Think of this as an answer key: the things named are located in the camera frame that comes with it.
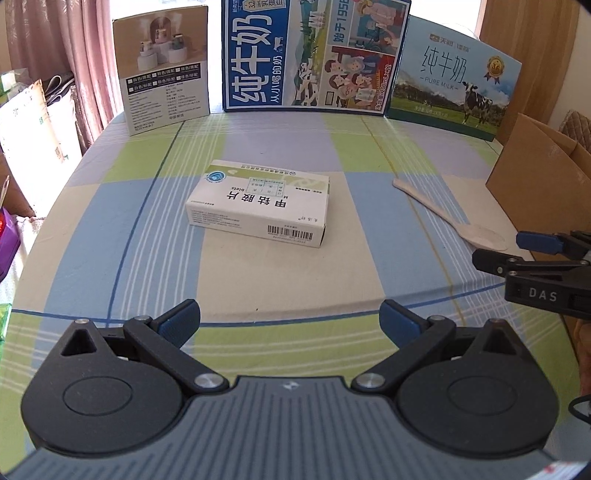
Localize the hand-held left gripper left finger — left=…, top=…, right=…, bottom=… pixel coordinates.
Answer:
left=59, top=299, right=230, bottom=396

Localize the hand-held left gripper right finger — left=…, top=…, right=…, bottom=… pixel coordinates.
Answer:
left=351, top=299, right=521, bottom=396

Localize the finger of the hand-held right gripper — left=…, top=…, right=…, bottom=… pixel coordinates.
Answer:
left=472, top=249, right=591, bottom=278
left=516, top=231, right=591, bottom=259

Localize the wooden spoon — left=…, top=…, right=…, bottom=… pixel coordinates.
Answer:
left=392, top=178, right=509, bottom=251

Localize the brown cardboard box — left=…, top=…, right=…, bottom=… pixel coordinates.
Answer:
left=486, top=113, right=591, bottom=252

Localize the white medicine box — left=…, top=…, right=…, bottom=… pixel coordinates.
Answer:
left=185, top=159, right=331, bottom=248

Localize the desktop with checked tablecloth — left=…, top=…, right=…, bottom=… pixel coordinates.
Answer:
left=0, top=108, right=583, bottom=444

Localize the quilted brown chair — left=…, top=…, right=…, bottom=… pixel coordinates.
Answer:
left=558, top=109, right=591, bottom=153

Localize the purple box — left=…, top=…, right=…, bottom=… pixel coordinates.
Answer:
left=0, top=208, right=21, bottom=282

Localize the light blue milk carton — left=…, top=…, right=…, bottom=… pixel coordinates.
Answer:
left=385, top=14, right=522, bottom=143

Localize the white paper bag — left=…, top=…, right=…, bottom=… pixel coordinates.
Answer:
left=0, top=78, right=84, bottom=204

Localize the white humidifier product box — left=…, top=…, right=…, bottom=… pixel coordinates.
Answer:
left=112, top=4, right=211, bottom=137

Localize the dark blue milk carton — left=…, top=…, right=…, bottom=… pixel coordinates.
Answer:
left=222, top=0, right=411, bottom=114

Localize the pink curtain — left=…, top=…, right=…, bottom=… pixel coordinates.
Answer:
left=0, top=0, right=153, bottom=144

